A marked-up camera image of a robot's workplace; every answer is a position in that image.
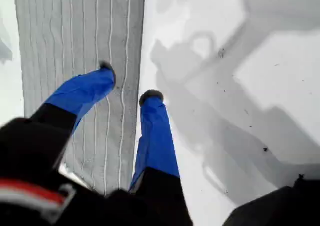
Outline grey striped square towel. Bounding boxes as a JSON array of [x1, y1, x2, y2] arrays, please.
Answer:
[[11, 0, 146, 196]]

